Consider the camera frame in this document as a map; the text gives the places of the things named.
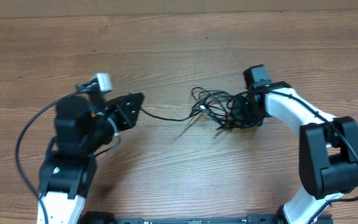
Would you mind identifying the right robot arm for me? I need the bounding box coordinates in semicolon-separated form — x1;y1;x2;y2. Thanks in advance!
229;65;358;223

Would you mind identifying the black USB cable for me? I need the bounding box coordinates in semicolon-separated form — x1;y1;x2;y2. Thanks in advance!
190;86;251;131

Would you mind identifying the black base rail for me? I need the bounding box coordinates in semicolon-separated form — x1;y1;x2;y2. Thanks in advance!
112;214;285;224

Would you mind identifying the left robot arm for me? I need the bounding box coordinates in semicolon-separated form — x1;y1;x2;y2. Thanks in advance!
37;93;144;223

